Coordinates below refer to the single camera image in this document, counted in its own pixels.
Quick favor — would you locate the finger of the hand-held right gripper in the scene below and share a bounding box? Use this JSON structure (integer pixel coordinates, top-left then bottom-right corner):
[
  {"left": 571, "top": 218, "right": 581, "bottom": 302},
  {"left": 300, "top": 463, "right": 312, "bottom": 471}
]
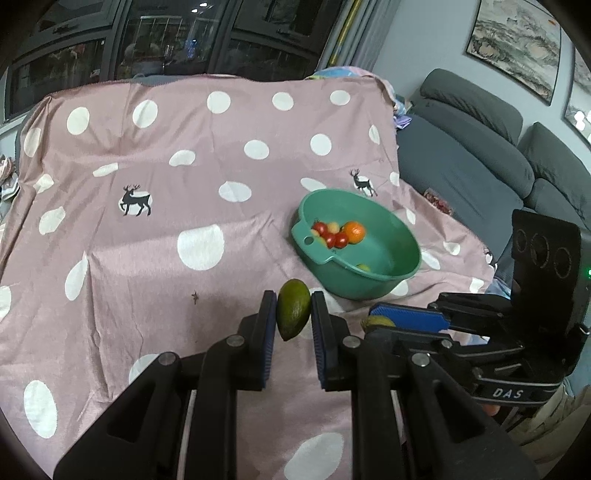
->
[
  {"left": 397, "top": 330, "right": 462, "bottom": 358},
  {"left": 369, "top": 302, "right": 455, "bottom": 333}
]

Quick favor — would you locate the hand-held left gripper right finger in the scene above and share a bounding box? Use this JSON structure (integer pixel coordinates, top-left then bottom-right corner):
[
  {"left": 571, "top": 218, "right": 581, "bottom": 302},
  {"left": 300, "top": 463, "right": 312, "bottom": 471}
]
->
[{"left": 311, "top": 291, "right": 541, "bottom": 480}]

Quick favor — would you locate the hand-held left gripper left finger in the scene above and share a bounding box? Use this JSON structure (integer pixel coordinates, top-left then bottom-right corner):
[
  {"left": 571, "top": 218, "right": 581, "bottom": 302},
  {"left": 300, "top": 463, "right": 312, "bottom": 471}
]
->
[{"left": 53, "top": 290, "right": 278, "bottom": 480}]

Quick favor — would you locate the round green mango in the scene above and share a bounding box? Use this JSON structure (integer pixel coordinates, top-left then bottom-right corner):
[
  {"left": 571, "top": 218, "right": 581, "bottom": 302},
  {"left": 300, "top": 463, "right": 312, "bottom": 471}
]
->
[{"left": 276, "top": 278, "right": 312, "bottom": 342}]

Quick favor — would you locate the green plastic basin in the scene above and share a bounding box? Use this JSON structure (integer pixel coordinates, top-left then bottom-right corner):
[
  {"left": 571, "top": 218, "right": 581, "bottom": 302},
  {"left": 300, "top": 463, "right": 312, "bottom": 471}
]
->
[{"left": 290, "top": 188, "right": 422, "bottom": 301}]

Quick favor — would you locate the person's right forearm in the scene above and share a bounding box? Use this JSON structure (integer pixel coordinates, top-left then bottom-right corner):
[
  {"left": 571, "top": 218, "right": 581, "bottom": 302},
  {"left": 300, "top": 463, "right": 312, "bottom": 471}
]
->
[{"left": 499, "top": 383, "right": 578, "bottom": 462}]

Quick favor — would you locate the red patterned packet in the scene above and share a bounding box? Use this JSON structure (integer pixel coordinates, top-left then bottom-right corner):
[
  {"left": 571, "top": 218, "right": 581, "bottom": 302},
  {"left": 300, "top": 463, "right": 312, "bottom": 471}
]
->
[{"left": 422, "top": 187, "right": 455, "bottom": 215}]

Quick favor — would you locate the pink polka dot blanket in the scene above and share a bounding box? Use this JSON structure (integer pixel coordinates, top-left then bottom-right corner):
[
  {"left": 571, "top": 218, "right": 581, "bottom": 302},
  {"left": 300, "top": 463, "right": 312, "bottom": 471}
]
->
[{"left": 0, "top": 74, "right": 499, "bottom": 480}]

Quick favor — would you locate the grey sofa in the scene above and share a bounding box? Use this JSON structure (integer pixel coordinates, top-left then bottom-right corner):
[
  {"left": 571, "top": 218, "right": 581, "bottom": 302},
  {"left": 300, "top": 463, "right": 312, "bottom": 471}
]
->
[{"left": 394, "top": 68, "right": 591, "bottom": 278}]

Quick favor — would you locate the pastel colourful cloth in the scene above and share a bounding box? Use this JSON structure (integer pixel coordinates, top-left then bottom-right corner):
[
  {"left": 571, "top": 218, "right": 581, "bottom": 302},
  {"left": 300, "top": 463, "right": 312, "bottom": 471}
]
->
[{"left": 305, "top": 66, "right": 414, "bottom": 130}]

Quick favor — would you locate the grey curtain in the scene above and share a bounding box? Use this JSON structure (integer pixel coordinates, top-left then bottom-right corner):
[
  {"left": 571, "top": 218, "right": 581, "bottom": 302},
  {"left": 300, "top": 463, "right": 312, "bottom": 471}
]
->
[{"left": 323, "top": 0, "right": 402, "bottom": 77}]

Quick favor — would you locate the framed landscape painting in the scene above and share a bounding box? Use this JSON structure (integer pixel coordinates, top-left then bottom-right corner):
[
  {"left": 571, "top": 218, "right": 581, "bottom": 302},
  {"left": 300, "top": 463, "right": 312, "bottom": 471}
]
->
[{"left": 465, "top": 0, "right": 561, "bottom": 106}]

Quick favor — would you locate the dark window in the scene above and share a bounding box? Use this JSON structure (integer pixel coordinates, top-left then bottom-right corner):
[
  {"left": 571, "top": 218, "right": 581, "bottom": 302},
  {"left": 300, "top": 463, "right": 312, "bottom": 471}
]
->
[{"left": 7, "top": 0, "right": 345, "bottom": 123}]

